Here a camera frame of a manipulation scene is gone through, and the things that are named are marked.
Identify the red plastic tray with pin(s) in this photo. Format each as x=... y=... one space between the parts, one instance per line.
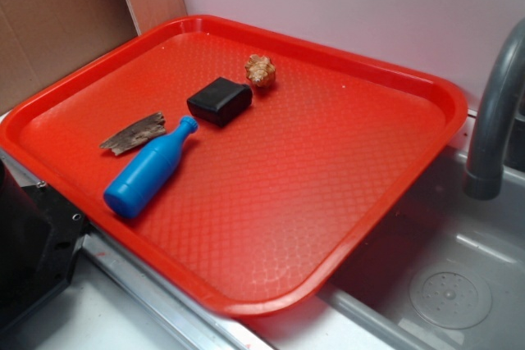
x=262 y=211

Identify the black rectangular flask bottle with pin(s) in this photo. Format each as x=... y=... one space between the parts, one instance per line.
x=221 y=101

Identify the tan spiral seashell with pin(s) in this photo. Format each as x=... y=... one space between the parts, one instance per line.
x=260 y=71

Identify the brown wood bark piece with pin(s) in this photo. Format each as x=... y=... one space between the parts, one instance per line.
x=136 y=134

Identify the blue plastic bottle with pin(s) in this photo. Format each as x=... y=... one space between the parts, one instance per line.
x=133 y=189

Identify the grey toy sink basin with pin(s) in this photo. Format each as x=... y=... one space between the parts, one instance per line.
x=366 y=304

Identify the grey curved faucet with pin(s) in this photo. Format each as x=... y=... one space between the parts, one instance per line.
x=498 y=134

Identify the round sink drain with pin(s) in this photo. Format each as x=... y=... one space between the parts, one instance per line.
x=450 y=296

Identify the brown cardboard panel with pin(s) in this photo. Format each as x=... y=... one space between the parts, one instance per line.
x=45 y=40

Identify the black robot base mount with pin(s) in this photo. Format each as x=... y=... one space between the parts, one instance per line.
x=41 y=234

